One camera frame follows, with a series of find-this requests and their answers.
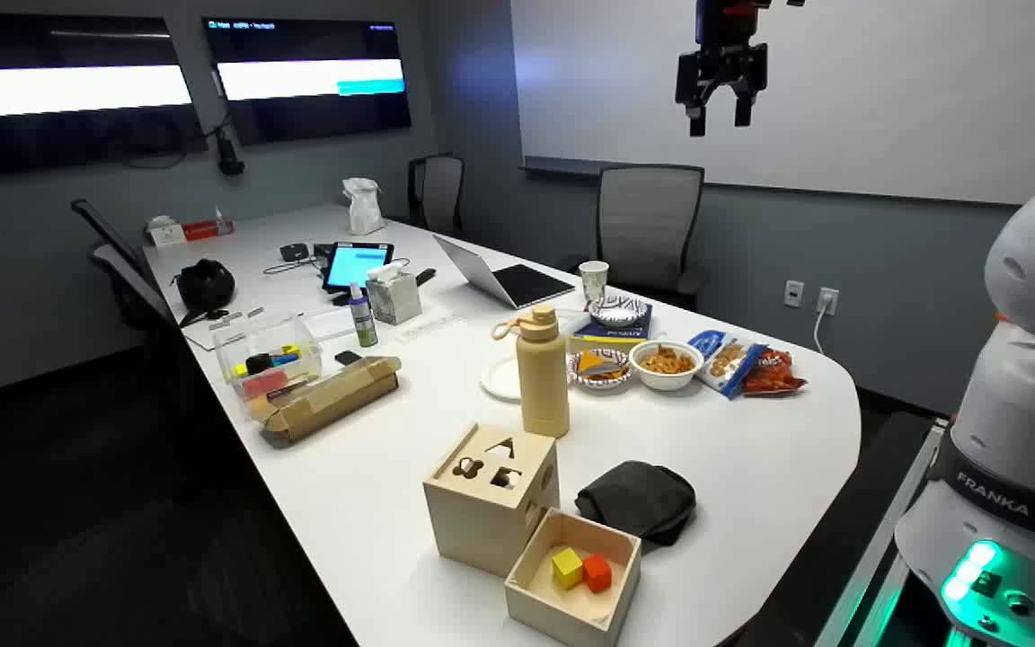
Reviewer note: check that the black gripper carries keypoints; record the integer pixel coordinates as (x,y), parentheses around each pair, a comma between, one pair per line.
(721,69)

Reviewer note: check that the tan brown bottle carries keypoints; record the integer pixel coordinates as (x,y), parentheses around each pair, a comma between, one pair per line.
(544,380)

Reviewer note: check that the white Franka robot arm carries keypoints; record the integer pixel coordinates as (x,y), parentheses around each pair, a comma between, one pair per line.
(1025,395)

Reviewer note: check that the grey office chair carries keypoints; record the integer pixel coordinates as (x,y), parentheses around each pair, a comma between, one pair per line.
(648,227)
(439,190)

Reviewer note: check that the whiteboard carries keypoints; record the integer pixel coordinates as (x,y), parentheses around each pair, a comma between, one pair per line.
(900,96)

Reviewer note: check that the white cup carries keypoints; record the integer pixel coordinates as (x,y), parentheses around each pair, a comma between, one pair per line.
(595,280)

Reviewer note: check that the clear glass bowl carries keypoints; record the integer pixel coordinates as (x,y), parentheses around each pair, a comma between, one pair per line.
(619,313)

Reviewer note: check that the blue yellow book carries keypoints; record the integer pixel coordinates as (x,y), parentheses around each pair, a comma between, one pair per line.
(636,337)

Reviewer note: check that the blue white snack bag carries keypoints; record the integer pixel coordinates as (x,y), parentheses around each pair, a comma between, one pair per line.
(722,357)

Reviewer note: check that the white bowl with snacks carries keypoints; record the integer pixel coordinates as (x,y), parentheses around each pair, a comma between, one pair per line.
(666,363)

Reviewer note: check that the open grey laptop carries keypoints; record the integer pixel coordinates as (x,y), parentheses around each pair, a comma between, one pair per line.
(520,286)

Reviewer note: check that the red chips bag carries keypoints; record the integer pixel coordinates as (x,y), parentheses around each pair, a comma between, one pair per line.
(773,375)

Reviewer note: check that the blue patterned plate with chips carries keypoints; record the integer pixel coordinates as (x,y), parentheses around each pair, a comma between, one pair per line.
(603,369)

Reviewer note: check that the white paper plate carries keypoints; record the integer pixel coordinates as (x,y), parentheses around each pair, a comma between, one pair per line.
(502,381)

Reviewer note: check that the white jug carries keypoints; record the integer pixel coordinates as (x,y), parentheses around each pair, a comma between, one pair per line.
(359,207)

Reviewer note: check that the white tissue box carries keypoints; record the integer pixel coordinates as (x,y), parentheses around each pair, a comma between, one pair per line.
(392,297)

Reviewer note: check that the tablet with lit screen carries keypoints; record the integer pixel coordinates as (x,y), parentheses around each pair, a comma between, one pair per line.
(356,265)

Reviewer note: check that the folded black cloth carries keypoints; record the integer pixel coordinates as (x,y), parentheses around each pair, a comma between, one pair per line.
(636,501)

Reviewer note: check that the small black phone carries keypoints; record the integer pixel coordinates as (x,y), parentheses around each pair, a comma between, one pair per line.
(346,357)

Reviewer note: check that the wooden shape sorter box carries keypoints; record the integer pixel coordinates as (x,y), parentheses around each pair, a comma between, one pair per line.
(486,508)

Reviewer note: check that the orange wooden block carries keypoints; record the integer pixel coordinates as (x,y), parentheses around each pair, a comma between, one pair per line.
(598,574)

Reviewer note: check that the yellow wooden block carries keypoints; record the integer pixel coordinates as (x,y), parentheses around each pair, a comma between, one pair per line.
(567,569)

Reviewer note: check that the open wooden tray box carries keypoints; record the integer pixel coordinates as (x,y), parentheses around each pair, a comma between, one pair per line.
(546,598)

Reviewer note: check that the clear plastic container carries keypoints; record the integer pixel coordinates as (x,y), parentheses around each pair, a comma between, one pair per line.
(268,362)

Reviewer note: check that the small red box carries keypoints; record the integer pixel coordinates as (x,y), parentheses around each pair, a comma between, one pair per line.
(203,227)

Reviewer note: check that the white paper sheets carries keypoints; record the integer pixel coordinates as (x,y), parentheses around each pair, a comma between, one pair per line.
(224,328)

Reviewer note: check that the black pouch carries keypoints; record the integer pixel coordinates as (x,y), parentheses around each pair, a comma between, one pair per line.
(207,287)

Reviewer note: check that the small white box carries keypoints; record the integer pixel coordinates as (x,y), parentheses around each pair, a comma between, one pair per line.
(167,230)

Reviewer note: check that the black office chair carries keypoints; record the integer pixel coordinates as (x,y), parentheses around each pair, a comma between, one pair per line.
(123,269)

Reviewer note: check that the white wall outlet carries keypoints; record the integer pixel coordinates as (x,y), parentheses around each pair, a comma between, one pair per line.
(827,299)
(792,291)

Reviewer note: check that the wall monitor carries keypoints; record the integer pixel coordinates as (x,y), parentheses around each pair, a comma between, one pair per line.
(306,84)
(62,96)

